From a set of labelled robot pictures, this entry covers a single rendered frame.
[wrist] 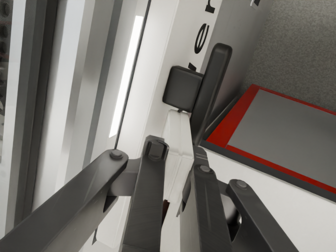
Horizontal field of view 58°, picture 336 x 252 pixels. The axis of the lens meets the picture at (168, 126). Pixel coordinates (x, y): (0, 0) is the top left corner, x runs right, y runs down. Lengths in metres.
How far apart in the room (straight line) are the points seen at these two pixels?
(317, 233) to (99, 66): 0.33
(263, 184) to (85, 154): 0.25
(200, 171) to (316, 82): 0.99
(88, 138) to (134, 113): 0.04
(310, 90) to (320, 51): 0.13
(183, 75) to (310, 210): 0.25
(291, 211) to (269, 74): 0.77
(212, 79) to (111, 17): 0.08
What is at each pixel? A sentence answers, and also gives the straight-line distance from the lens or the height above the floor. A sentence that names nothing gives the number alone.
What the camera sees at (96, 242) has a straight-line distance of 0.29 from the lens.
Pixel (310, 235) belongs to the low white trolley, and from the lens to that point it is 0.42.
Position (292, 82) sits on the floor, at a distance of 1.12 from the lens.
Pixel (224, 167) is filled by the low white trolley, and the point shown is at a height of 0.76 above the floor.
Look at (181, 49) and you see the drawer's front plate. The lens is 0.22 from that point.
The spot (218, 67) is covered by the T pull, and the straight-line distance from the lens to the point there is 0.20.
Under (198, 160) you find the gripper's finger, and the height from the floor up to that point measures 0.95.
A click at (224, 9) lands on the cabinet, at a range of 0.40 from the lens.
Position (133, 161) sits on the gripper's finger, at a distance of 0.15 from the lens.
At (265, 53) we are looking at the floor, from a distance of 1.11.
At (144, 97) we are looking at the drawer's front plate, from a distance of 0.20.
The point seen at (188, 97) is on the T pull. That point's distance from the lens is 0.21.
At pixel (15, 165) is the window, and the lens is 0.17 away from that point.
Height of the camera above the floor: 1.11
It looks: 64 degrees down
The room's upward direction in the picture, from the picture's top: 126 degrees counter-clockwise
